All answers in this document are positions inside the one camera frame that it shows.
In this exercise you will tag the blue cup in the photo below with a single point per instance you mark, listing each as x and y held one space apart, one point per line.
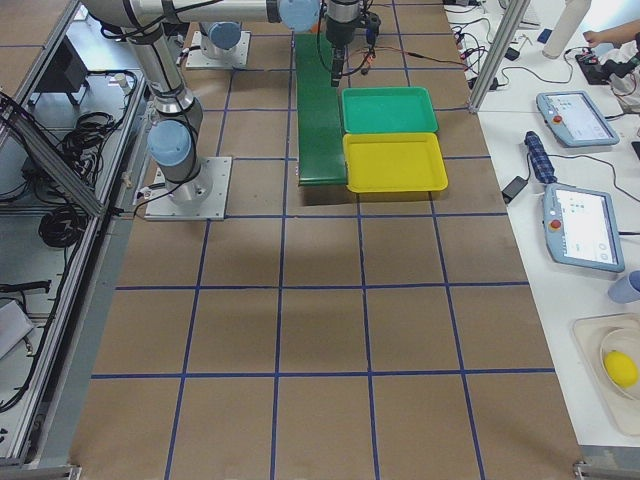
626 289

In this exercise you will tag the green conveyor belt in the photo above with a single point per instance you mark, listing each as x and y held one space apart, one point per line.
321 158

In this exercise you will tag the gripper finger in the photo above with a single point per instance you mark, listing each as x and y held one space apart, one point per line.
338 59

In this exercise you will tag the green plastic tray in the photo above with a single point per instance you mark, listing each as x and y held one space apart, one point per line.
388 110

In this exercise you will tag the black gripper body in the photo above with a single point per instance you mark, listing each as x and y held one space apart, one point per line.
339 29

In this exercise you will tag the teach pendant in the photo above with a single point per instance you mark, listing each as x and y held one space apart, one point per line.
575 120
581 229

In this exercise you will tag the lower teach pendant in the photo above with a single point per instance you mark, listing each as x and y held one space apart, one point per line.
581 229

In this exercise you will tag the white paper roll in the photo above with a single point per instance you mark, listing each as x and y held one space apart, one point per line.
567 24

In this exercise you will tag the yellow lemon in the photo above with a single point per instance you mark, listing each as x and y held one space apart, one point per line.
621 369

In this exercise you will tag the beige tray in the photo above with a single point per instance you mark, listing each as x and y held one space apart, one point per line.
597 337

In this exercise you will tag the yellow plastic tray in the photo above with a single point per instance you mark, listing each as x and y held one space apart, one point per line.
394 163

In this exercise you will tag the white bowl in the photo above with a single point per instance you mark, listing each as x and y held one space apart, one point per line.
625 340

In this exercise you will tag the blue plaid folded umbrella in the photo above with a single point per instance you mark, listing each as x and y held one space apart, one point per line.
542 166

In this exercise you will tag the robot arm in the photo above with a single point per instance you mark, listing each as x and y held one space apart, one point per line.
141 19
173 136

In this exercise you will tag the upper teach pendant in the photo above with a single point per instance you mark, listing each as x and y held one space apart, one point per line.
575 120

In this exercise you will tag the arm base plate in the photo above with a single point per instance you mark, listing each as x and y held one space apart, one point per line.
204 55
203 198

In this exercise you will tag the aluminium frame post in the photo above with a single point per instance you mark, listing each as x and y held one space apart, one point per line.
509 24

